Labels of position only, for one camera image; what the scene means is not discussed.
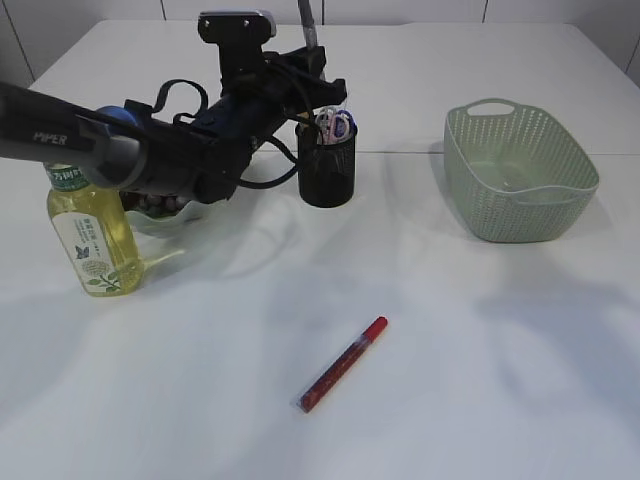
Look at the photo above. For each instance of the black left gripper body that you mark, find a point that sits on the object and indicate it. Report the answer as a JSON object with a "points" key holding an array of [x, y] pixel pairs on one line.
{"points": [[253, 107]]}

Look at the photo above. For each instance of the pink small scissors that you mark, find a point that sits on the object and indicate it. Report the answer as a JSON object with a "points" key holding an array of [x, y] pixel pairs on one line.
{"points": [[325, 122]]}

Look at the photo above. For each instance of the blue capped scissors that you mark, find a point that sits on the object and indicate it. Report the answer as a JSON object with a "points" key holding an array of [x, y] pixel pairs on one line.
{"points": [[344, 125]]}

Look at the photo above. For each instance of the silver glitter pen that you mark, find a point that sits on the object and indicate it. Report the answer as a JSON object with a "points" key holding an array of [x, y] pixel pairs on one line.
{"points": [[310, 30]]}

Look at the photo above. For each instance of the purple grape bunch with leaf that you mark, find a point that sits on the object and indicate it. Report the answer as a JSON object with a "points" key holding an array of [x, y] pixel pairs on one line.
{"points": [[152, 205]]}

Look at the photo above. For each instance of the yellow tea drink bottle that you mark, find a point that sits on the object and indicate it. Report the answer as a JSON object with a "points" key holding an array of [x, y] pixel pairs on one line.
{"points": [[95, 233]]}

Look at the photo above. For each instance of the red glitter pen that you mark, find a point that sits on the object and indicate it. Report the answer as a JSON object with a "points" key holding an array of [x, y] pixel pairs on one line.
{"points": [[316, 392]]}

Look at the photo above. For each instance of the clear plastic sheet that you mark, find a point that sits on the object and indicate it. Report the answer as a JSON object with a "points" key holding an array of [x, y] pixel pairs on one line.
{"points": [[512, 184]]}

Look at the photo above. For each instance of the black mesh pen holder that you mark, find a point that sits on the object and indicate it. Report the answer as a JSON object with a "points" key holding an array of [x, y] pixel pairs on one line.
{"points": [[326, 173]]}

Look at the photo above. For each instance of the green wavy glass plate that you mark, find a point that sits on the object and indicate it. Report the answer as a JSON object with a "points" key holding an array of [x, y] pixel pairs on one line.
{"points": [[169, 225]]}

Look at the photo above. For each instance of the green plastic woven basket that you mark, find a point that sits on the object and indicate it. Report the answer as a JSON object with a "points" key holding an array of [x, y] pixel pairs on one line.
{"points": [[526, 142]]}

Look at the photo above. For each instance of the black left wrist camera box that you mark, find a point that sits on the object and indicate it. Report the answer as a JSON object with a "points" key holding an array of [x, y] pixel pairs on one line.
{"points": [[239, 36]]}

